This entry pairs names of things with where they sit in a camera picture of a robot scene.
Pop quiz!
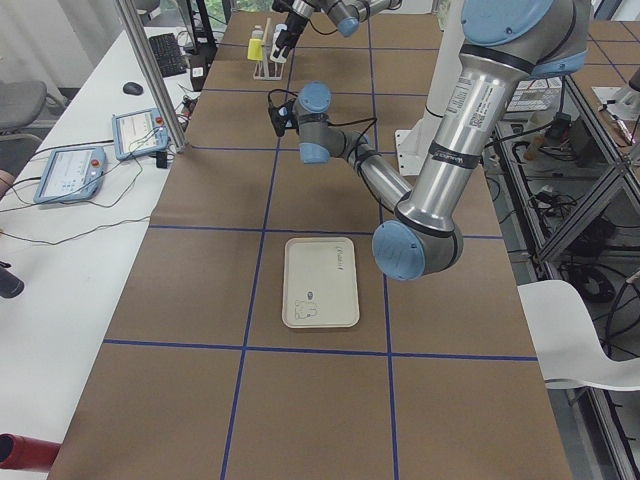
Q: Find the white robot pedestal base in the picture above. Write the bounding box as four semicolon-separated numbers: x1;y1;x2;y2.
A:
394;0;464;177

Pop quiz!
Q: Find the red cylinder bottle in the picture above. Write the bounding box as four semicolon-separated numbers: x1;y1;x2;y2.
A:
1;433;61;473

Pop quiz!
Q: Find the yellow plastic cup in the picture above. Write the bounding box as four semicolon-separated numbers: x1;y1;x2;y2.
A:
247;38;263;62

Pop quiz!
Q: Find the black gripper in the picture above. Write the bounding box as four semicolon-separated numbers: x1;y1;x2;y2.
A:
270;10;309;61

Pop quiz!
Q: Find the white wire cup rack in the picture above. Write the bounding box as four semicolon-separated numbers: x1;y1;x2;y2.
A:
252;18;286;81

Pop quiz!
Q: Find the cream plastic tray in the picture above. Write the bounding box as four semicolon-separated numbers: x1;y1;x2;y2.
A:
282;237;360;329

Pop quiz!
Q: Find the teach pendant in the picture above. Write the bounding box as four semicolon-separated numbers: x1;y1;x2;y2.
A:
33;146;107;204
111;108;169;161

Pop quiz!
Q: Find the black keyboard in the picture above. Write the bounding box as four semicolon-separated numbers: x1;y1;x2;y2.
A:
148;33;187;78

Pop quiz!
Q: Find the aluminium frame post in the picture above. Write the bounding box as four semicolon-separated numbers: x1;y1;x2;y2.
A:
114;0;187;153

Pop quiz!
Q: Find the light blue cup back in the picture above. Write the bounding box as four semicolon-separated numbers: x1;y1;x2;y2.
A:
274;30;288;54

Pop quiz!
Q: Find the white plastic chair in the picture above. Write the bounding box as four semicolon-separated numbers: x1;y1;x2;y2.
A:
517;280;639;392

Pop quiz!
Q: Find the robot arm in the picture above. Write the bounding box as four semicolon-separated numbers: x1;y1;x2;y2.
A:
270;0;402;63
291;1;593;281

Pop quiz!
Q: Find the black computer mouse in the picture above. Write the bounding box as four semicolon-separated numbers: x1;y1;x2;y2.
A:
122;82;144;96

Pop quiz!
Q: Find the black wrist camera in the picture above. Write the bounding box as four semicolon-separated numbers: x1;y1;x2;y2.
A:
268;100;298;138

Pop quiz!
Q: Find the teach pendant far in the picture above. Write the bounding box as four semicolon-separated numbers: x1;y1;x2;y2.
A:
111;108;169;161

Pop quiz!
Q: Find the teach pendant near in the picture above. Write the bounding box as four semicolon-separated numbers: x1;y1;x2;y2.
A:
33;146;107;204

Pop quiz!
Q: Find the grey plastic cup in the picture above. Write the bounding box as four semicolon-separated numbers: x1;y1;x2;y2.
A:
251;25;264;40

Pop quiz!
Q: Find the grey office chair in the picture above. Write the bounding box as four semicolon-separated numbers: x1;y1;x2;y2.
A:
1;80;67;135

